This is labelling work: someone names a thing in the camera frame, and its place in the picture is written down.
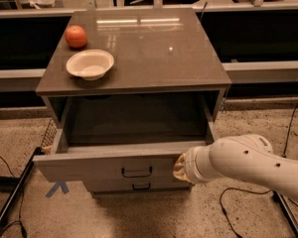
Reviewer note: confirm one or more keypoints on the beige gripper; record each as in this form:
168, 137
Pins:
191, 167

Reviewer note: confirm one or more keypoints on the drawer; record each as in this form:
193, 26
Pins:
102, 135
125, 185

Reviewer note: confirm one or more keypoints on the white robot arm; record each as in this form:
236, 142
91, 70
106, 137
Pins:
247, 158

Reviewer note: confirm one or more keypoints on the lower drawer front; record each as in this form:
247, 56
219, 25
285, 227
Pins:
125, 185

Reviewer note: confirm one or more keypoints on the grey drawer cabinet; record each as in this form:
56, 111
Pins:
156, 51

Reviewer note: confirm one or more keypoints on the black bar right floor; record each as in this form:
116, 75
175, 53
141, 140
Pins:
287, 212

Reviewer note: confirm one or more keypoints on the black bar floor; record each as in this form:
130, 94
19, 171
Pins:
17, 188
287, 212

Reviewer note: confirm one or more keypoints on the white bowl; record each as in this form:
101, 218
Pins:
90, 64

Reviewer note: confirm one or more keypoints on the orange fruit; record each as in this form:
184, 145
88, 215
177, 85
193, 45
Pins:
75, 36

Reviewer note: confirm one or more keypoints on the black bar left floor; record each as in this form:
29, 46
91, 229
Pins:
17, 188

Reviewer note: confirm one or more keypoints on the black top drawer handle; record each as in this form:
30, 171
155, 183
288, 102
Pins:
136, 174

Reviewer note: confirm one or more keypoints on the black drawer handle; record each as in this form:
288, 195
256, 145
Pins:
136, 174
139, 187

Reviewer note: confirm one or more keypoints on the black lower drawer handle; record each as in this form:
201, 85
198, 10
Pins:
139, 187

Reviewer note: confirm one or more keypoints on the wire mesh basket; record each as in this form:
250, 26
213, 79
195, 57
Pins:
49, 137

